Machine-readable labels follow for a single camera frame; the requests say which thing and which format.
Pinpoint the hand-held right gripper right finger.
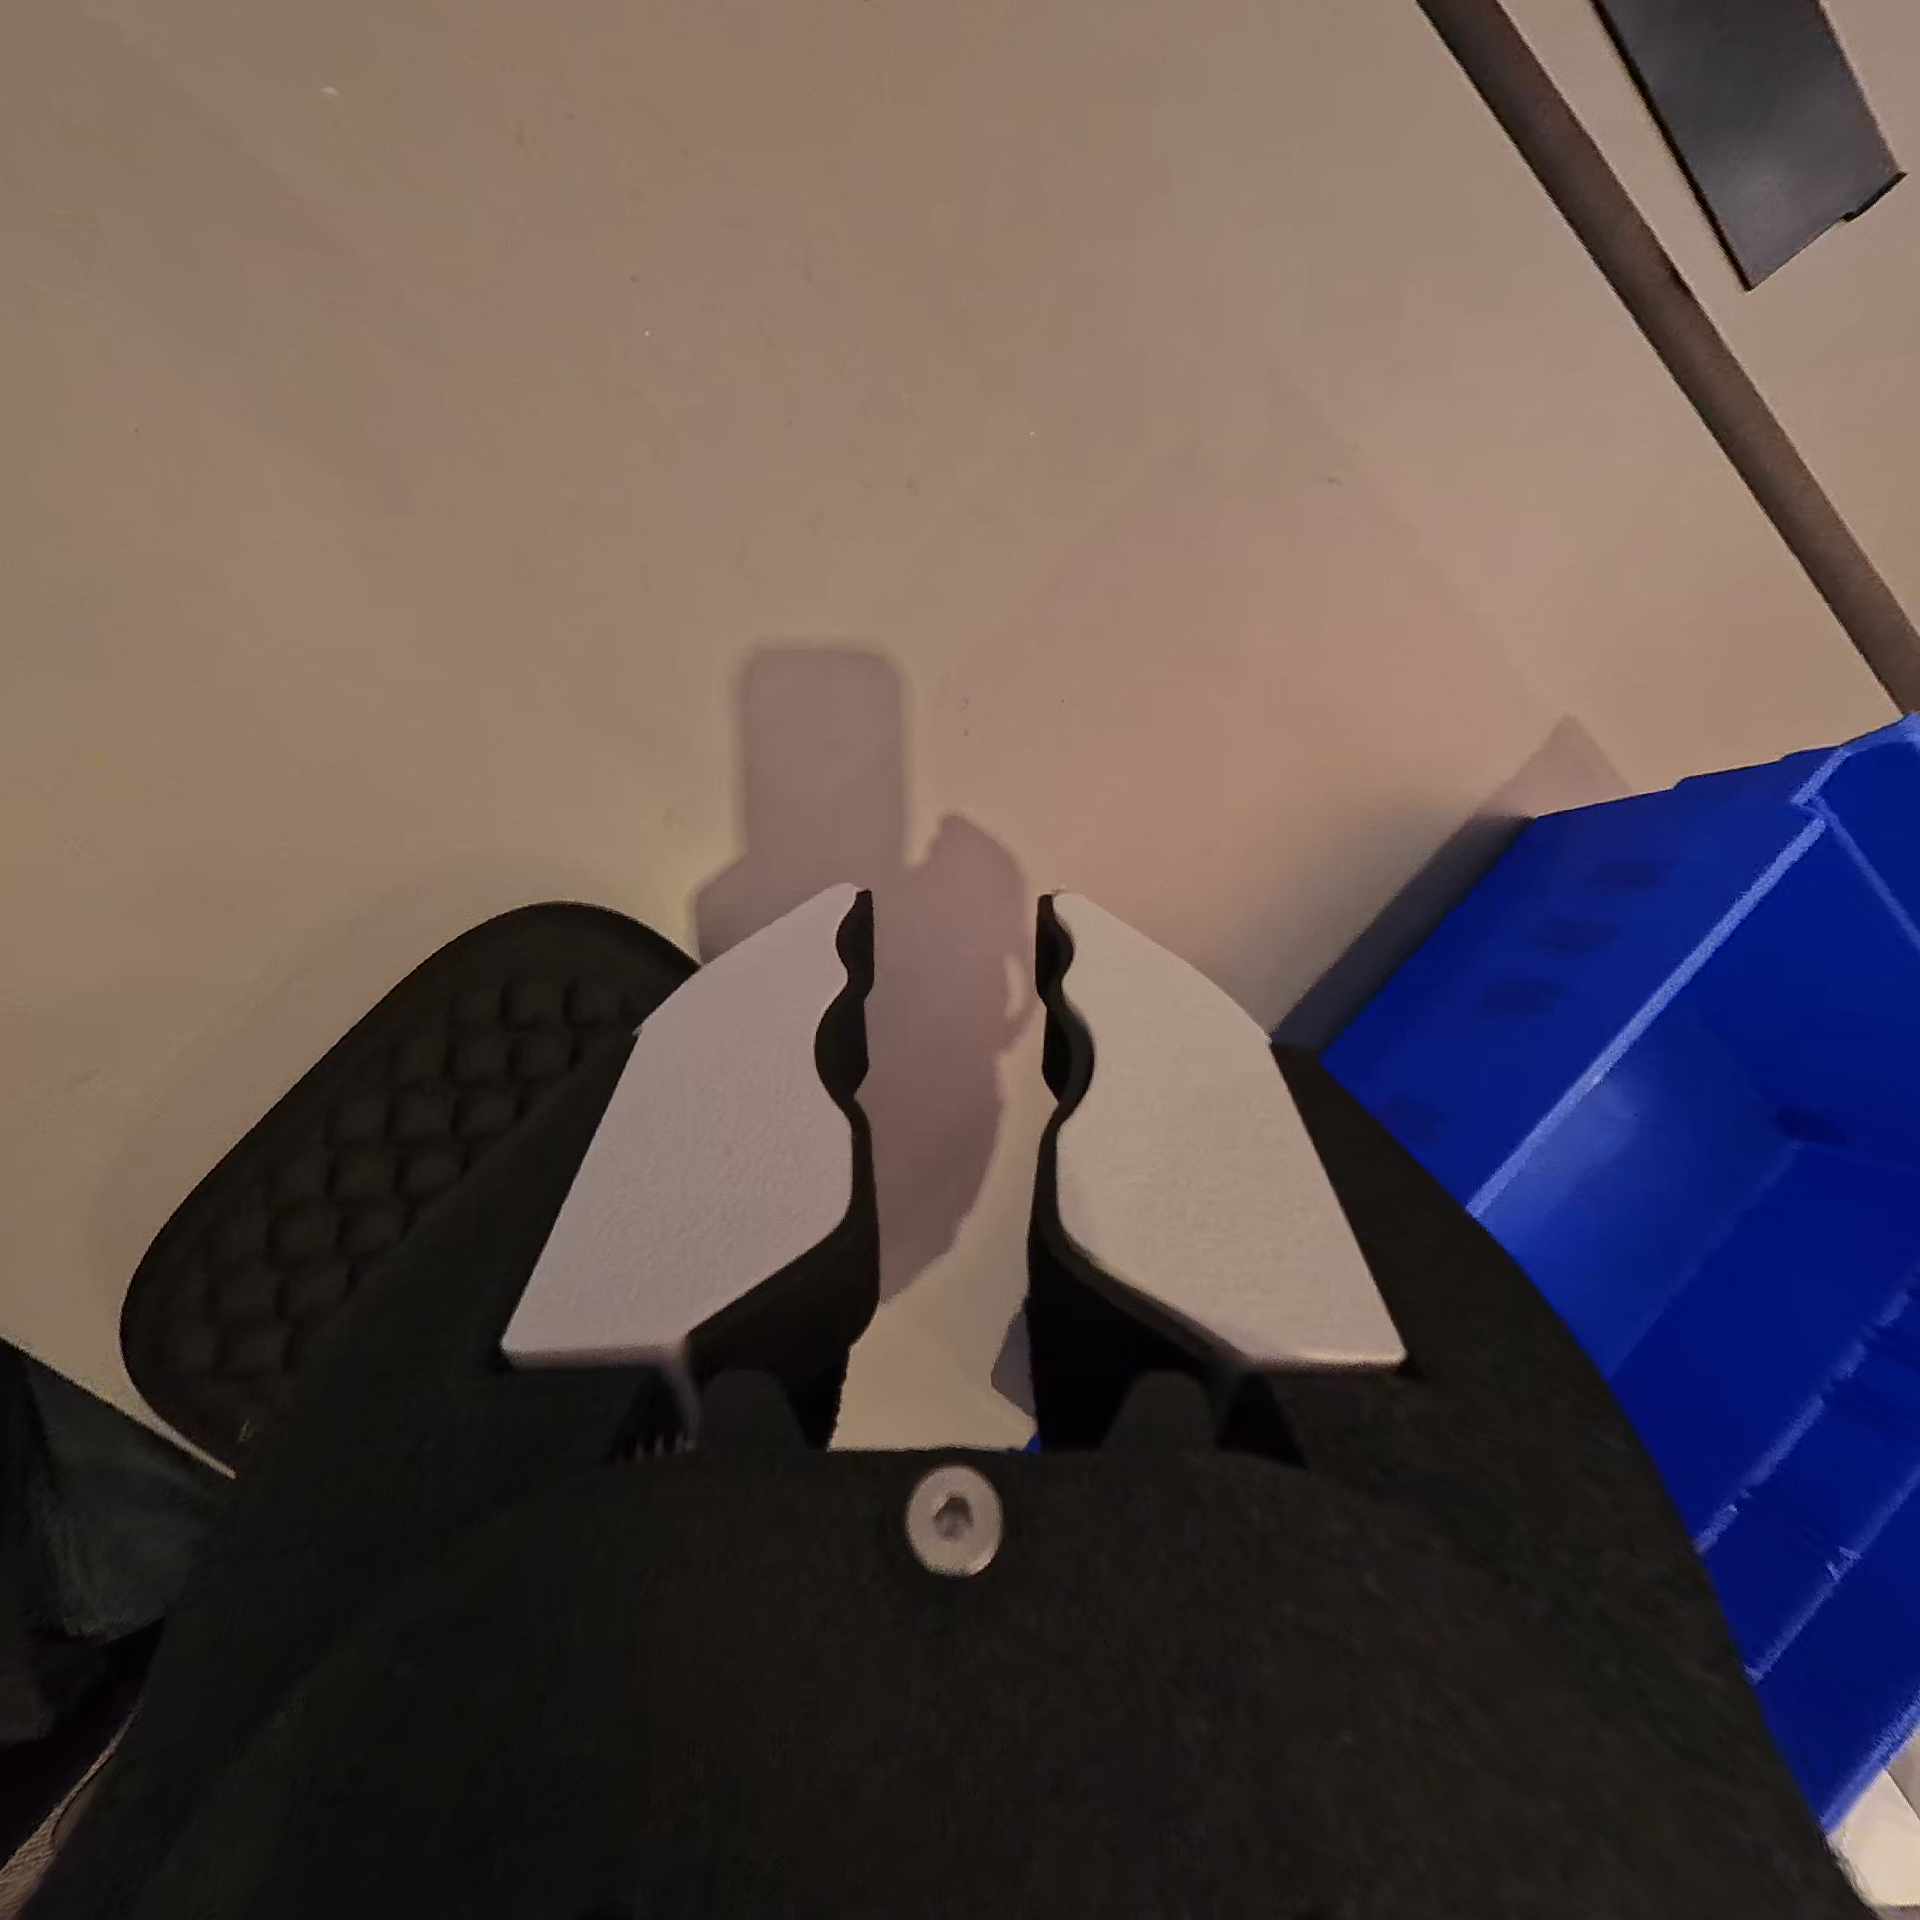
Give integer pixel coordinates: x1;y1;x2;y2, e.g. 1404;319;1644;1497
1026;891;1408;1445

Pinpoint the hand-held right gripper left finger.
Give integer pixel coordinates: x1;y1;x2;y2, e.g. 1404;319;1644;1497
502;881;879;1445

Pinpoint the blue plastic bin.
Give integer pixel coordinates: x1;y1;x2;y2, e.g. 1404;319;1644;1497
1272;712;1920;1834

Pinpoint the black flat plate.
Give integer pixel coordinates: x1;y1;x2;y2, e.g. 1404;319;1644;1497
1596;0;1906;287

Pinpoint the grey desk rail strip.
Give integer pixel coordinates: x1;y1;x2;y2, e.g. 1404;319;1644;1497
1418;0;1920;712

